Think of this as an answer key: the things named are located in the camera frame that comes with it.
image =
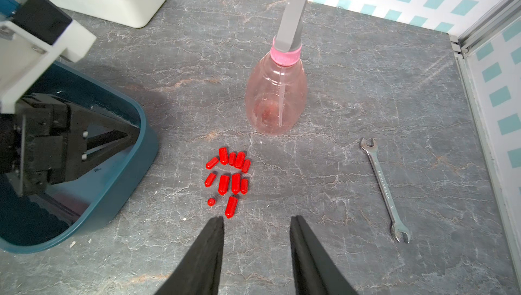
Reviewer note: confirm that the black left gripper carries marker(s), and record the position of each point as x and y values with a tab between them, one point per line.
55	141

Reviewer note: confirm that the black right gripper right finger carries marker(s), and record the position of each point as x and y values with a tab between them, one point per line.
313	269

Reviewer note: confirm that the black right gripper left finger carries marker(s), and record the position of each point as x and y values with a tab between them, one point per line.
199	272

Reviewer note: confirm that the red sleeve nine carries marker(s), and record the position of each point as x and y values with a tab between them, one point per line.
211	202

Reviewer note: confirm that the teal plastic storage box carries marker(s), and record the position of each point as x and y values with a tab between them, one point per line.
33	223

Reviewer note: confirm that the red sleeve three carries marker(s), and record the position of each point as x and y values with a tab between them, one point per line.
231	207

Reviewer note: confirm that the red sleeve five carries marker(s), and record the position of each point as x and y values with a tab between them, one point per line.
223	185

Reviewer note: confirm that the red sleeve four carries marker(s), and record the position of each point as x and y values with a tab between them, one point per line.
210	179

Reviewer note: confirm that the red sleeve six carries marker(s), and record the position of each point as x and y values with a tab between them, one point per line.
236	183

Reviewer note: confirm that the red sleeve seven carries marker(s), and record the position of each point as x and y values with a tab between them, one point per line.
244	186

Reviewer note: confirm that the red sleeve eight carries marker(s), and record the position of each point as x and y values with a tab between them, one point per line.
212	163

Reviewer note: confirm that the red sleeve one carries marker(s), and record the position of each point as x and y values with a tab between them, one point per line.
246	166

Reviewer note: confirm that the red sleeve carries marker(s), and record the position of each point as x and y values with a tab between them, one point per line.
232	158
239	162
223	156

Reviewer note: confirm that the silver open-end wrench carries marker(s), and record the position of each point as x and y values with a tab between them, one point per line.
398	229

